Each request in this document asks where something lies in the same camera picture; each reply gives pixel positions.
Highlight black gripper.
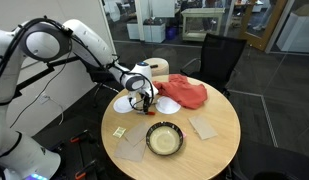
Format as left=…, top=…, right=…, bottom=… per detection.
left=139, top=87, right=154, bottom=114

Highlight red and white marker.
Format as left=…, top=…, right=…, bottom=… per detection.
left=137, top=110, right=157, bottom=116

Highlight dark bowl with beige inside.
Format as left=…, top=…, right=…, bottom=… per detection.
left=145, top=121, right=185, bottom=157

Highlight white round plate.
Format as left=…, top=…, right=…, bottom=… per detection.
left=113, top=96, right=135, bottom=114
left=155, top=95, right=182, bottom=115

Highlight small yellow packet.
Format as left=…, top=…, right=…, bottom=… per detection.
left=112, top=126, right=127, bottom=139

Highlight red cloth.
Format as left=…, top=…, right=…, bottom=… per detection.
left=152, top=73, right=208, bottom=110

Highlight cardboard square right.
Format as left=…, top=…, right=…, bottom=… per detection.
left=187, top=115, right=219, bottom=141

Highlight orange and black clamp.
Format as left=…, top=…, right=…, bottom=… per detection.
left=69, top=129, right=95, bottom=144
left=74, top=159, right=102, bottom=180

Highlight white low cabinet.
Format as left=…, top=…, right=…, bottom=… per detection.
left=126, top=18, right=167, bottom=44

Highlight blue bin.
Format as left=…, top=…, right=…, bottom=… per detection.
left=166, top=26, right=178, bottom=41

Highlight round wooden table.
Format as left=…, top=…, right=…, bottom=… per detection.
left=100, top=73, right=242, bottom=180

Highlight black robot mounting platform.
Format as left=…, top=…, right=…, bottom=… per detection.
left=48, top=129, right=107, bottom=180

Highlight black mesh office chair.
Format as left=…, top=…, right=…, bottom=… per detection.
left=179, top=33, right=248, bottom=98

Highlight beige open cart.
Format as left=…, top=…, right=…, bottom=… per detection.
left=180, top=8, right=226, bottom=43

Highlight black stand boom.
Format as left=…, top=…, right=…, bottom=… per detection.
left=13, top=56, right=83, bottom=98

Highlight wooden glass door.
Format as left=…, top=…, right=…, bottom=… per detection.
left=238, top=0, right=288, bottom=52

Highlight large white box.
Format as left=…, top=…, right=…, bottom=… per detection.
left=276, top=4, right=309, bottom=54

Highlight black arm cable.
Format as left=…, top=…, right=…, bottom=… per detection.
left=0, top=16, right=155, bottom=113

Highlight white wall cable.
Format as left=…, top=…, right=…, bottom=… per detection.
left=8, top=61, right=73, bottom=129

